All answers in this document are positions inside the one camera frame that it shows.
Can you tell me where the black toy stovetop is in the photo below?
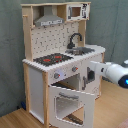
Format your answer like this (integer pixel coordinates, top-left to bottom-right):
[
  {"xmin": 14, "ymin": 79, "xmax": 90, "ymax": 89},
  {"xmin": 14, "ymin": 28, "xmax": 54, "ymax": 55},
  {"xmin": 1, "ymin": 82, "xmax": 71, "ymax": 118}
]
[{"xmin": 34, "ymin": 53, "xmax": 71, "ymax": 66}]

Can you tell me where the white oven door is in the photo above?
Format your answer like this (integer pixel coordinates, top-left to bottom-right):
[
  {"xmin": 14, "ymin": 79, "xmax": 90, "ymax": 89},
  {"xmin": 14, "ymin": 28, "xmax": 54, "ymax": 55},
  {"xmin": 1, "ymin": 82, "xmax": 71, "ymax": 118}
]
[{"xmin": 49, "ymin": 86, "xmax": 95, "ymax": 128}]

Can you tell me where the white cupboard door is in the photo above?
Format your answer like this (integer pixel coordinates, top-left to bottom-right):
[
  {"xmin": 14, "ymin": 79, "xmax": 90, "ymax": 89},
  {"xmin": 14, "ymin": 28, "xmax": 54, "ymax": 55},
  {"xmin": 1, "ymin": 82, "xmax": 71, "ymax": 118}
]
[{"xmin": 81, "ymin": 56, "xmax": 102, "ymax": 98}]

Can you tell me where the wooden toy kitchen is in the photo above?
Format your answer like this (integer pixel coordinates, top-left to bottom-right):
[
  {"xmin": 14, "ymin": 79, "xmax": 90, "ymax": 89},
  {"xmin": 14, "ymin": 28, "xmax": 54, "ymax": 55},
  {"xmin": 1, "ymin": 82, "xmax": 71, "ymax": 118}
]
[{"xmin": 22, "ymin": 2, "xmax": 105, "ymax": 128}]

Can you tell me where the left red stove knob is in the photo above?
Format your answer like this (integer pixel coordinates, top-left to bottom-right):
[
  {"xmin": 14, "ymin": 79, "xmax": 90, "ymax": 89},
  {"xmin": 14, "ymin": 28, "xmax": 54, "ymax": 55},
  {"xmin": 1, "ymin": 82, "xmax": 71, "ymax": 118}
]
[{"xmin": 54, "ymin": 73, "xmax": 60, "ymax": 79}]

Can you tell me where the black toy faucet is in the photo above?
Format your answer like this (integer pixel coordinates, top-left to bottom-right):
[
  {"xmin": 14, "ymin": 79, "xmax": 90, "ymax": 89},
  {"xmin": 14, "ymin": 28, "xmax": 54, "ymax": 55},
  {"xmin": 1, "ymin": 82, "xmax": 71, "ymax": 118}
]
[{"xmin": 67, "ymin": 33, "xmax": 83, "ymax": 49}]

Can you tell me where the white toy microwave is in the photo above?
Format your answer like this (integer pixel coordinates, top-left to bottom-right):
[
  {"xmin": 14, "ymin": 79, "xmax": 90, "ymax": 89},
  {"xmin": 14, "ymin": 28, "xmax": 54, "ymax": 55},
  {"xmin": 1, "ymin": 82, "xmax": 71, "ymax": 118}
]
[{"xmin": 67, "ymin": 3, "xmax": 90, "ymax": 21}]

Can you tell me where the grey toy sink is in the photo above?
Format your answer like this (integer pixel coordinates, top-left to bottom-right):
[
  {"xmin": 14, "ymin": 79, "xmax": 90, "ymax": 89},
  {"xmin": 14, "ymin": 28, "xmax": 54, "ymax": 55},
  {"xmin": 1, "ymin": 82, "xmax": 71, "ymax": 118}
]
[{"xmin": 65, "ymin": 47, "xmax": 95, "ymax": 55}]

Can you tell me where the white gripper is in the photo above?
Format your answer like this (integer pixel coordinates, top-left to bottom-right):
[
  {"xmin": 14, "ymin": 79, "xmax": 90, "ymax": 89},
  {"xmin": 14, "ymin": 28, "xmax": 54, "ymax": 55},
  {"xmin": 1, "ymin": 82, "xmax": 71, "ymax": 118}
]
[{"xmin": 89, "ymin": 61, "xmax": 104, "ymax": 76}]

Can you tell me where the grey range hood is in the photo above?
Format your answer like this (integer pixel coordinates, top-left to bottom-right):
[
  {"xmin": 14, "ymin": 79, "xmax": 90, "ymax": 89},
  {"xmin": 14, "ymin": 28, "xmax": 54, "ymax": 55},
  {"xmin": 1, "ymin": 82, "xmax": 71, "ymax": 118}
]
[{"xmin": 34, "ymin": 5, "xmax": 64, "ymax": 27}]

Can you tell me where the right red stove knob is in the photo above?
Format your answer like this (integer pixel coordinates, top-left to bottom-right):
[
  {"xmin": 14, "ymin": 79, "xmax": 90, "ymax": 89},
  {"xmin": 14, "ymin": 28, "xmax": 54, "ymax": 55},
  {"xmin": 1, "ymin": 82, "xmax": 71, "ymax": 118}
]
[{"xmin": 72, "ymin": 67, "xmax": 78, "ymax": 72}]

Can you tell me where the red stove knob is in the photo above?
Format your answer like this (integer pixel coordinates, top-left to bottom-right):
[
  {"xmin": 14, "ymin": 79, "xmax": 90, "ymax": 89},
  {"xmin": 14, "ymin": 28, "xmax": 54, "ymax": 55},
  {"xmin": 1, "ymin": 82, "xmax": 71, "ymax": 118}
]
[
  {"xmin": 72, "ymin": 67, "xmax": 78, "ymax": 72},
  {"xmin": 54, "ymin": 73, "xmax": 60, "ymax": 79}
]

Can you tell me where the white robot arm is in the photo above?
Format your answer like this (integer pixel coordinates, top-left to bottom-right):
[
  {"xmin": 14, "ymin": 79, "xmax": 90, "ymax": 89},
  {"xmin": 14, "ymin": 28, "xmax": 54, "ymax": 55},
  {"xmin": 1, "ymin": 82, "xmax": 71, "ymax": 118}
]
[{"xmin": 89, "ymin": 61, "xmax": 128, "ymax": 89}]

